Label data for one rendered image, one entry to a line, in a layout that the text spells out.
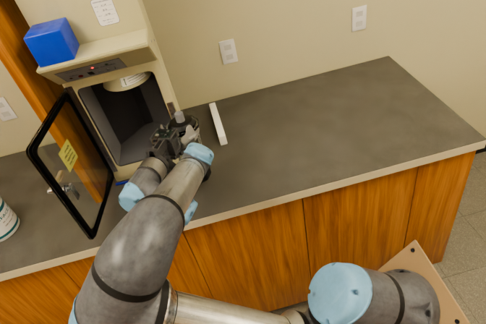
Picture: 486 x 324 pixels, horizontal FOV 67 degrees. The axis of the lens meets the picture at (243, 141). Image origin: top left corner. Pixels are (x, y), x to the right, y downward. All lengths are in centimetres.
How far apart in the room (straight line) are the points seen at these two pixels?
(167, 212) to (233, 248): 91
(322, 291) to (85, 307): 42
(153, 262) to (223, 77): 132
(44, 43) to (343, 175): 101
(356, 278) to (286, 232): 79
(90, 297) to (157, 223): 14
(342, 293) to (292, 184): 65
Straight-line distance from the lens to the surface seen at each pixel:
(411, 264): 94
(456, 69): 238
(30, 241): 156
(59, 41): 115
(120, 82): 133
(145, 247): 59
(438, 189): 169
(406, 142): 150
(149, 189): 99
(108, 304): 63
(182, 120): 120
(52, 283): 162
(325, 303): 77
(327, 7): 181
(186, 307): 69
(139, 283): 60
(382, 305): 79
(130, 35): 120
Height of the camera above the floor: 192
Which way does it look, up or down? 39 degrees down
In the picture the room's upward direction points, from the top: 13 degrees counter-clockwise
